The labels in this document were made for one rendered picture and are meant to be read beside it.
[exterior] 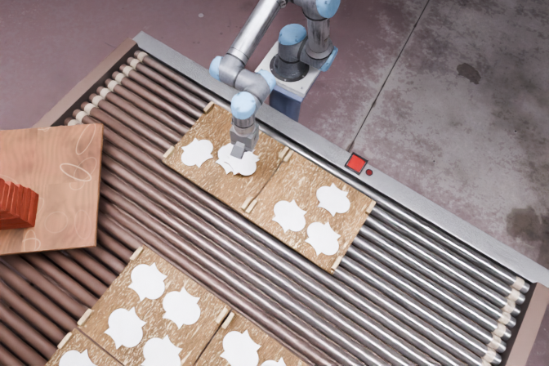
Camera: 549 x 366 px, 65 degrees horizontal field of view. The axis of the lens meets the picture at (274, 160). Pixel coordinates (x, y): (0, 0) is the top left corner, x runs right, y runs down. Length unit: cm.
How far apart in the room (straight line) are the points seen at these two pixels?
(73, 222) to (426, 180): 214
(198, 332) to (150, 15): 259
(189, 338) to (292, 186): 68
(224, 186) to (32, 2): 265
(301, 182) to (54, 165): 96
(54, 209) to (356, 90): 218
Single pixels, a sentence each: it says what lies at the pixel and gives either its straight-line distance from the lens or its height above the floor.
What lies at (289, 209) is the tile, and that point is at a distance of 173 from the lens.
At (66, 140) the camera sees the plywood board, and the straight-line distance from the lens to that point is 189.
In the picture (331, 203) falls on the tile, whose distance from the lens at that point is 176.
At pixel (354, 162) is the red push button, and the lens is 187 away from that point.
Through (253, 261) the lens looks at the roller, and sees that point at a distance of 170.
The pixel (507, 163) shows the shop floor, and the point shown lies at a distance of 330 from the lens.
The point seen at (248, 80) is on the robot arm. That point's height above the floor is 141.
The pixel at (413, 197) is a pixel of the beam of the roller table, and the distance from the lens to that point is 189.
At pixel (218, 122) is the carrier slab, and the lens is 191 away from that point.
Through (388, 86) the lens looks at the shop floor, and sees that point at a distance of 329.
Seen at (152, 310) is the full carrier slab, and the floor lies 94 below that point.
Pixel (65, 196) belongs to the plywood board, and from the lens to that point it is 179.
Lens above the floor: 258
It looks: 65 degrees down
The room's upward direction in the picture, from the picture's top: 5 degrees clockwise
